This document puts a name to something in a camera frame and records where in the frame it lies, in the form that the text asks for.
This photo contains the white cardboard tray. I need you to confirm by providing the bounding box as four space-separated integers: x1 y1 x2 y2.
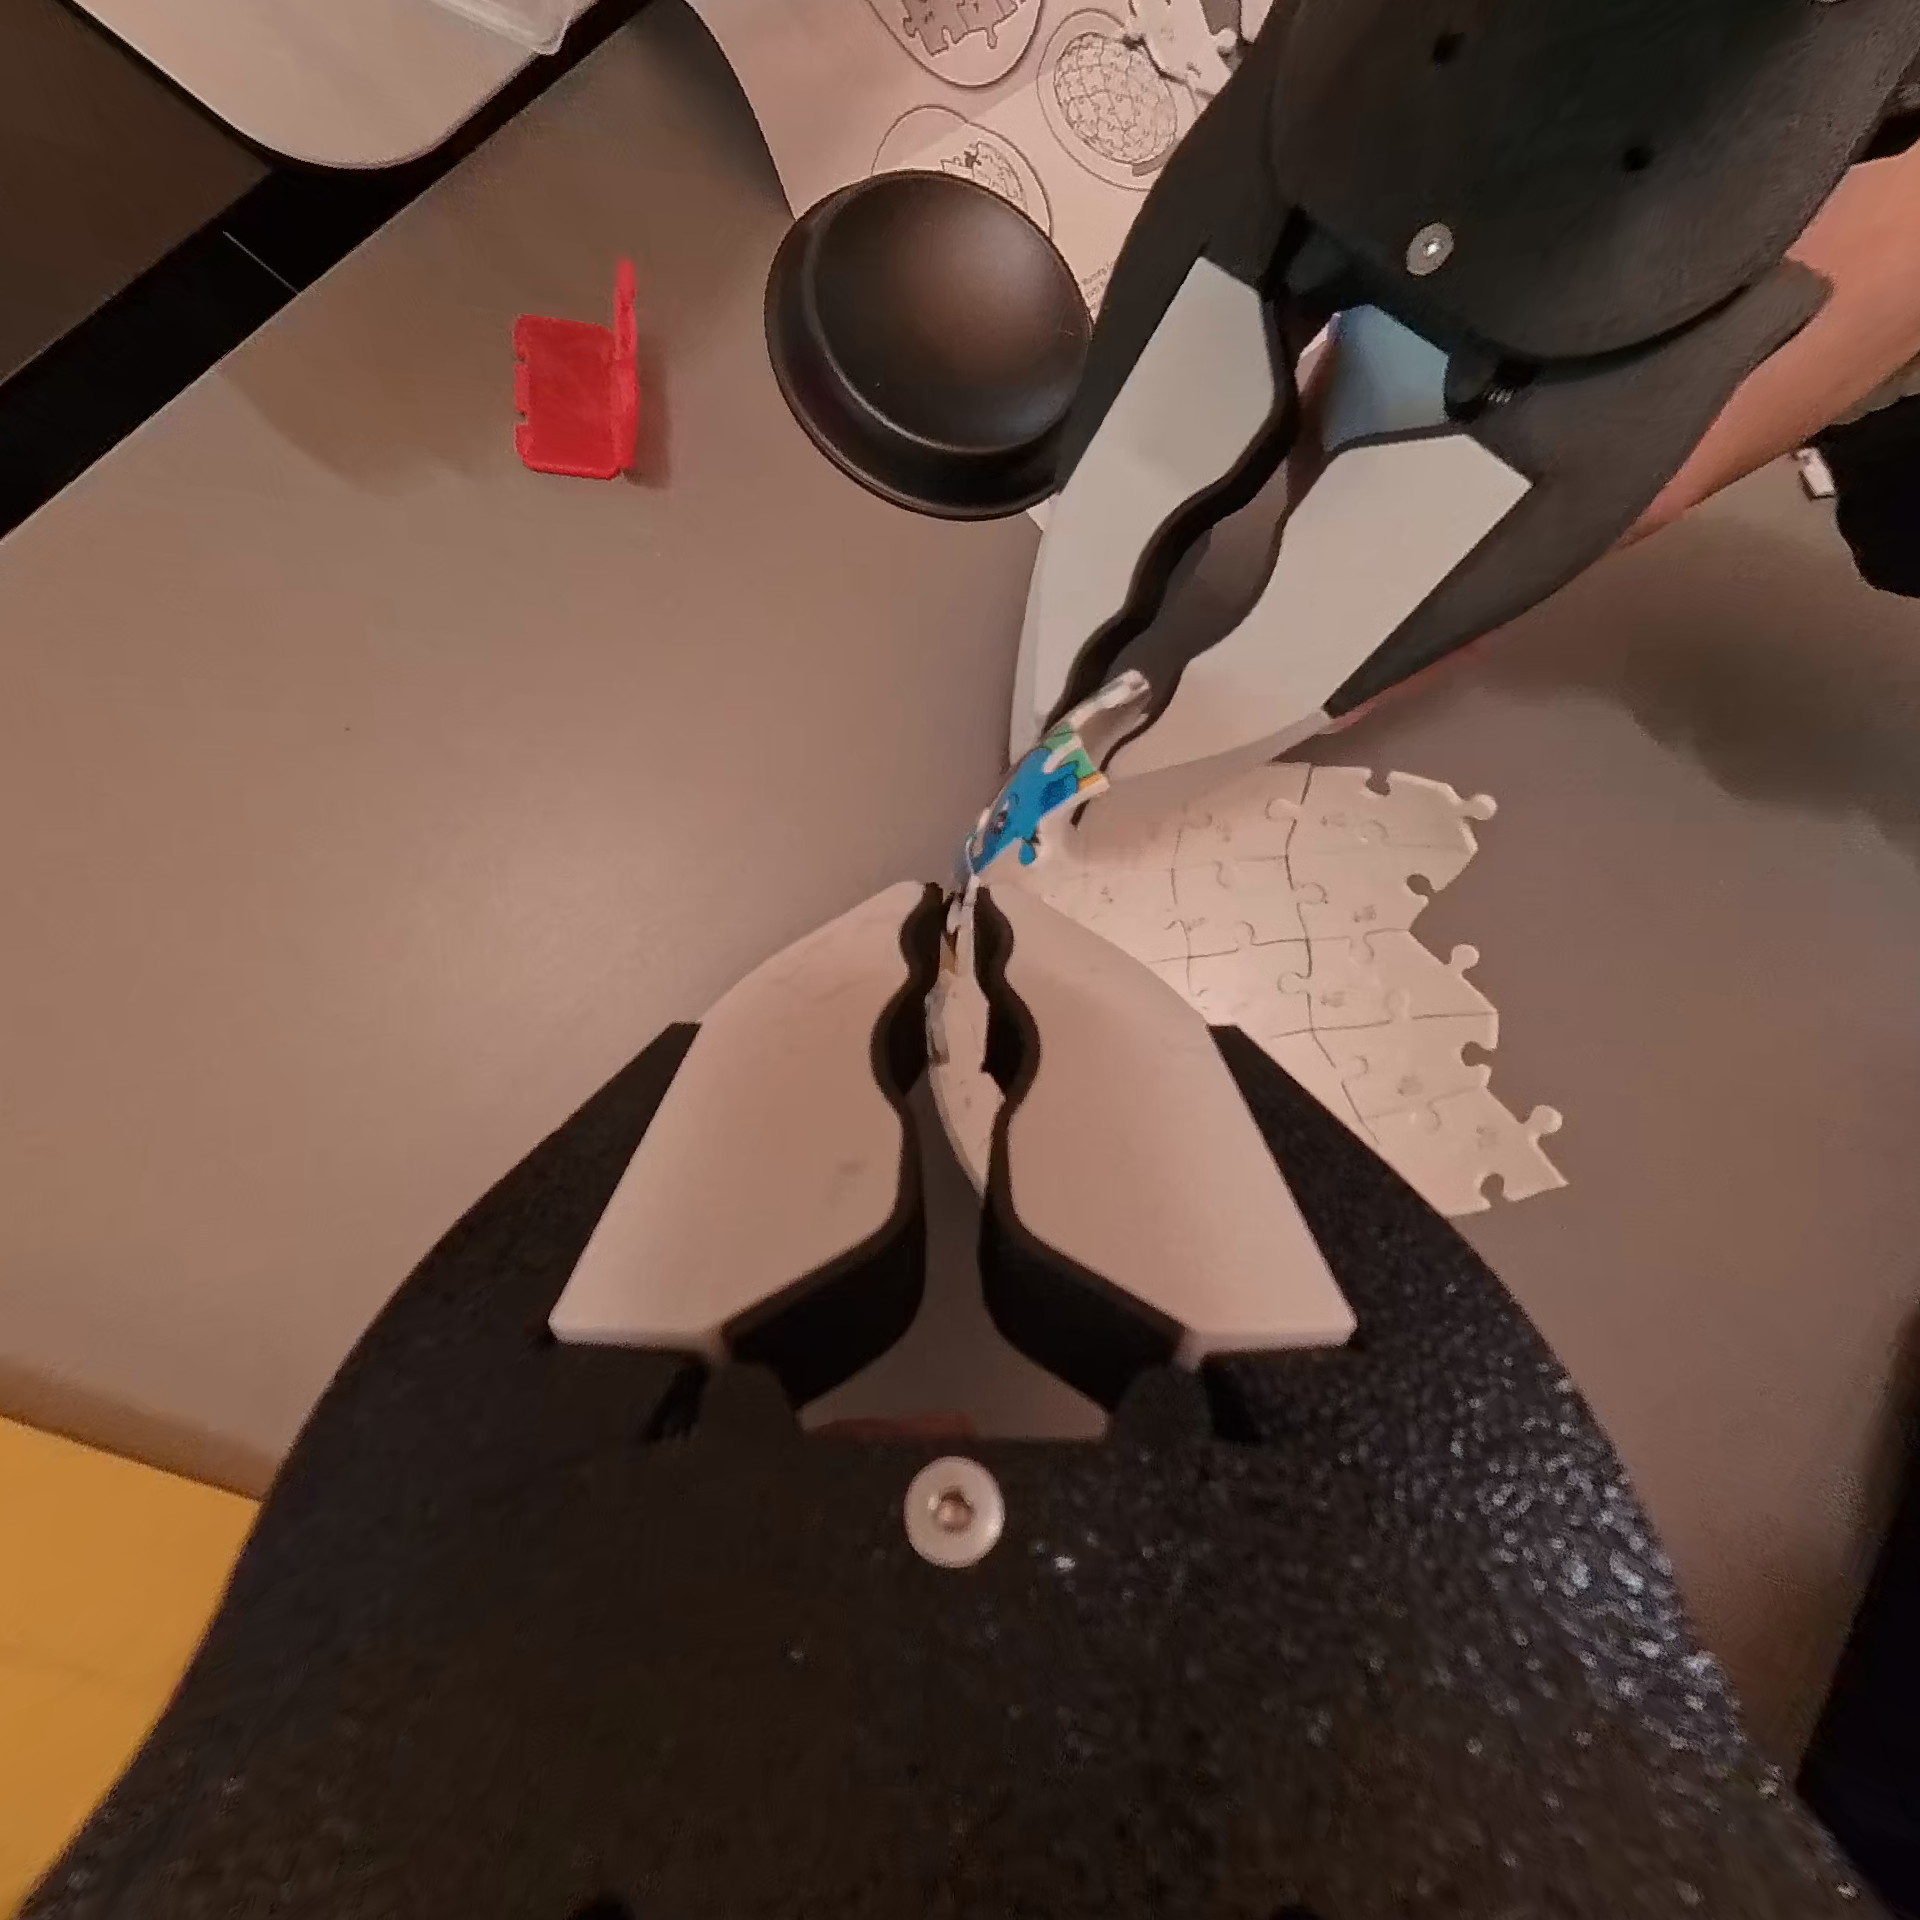
66 0 654 169

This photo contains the partly built white puzzle ball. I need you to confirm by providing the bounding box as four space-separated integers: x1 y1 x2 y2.
917 720 1568 1219

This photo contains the folded puzzle instruction leaflet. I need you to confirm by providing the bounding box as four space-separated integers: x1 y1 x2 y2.
680 0 1337 529

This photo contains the person's right forearm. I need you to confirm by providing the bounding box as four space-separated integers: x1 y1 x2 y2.
1819 393 1920 601

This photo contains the black round puzzle stand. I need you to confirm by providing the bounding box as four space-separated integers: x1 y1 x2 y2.
762 169 1097 522

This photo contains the large yellow bin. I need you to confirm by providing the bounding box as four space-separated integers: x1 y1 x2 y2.
0 1417 264 1920

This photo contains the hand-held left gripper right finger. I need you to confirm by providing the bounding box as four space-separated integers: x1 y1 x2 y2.
966 896 1358 1415

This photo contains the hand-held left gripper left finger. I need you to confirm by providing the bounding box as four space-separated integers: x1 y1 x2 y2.
546 879 949 1411

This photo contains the red plastic case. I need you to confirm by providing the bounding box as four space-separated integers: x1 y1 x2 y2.
509 257 643 481

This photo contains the curved white puzzle piece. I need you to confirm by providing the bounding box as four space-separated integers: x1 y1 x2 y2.
1049 670 1157 769

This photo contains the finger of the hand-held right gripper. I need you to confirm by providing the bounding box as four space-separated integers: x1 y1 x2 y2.
1009 254 1302 751
1099 303 1538 785

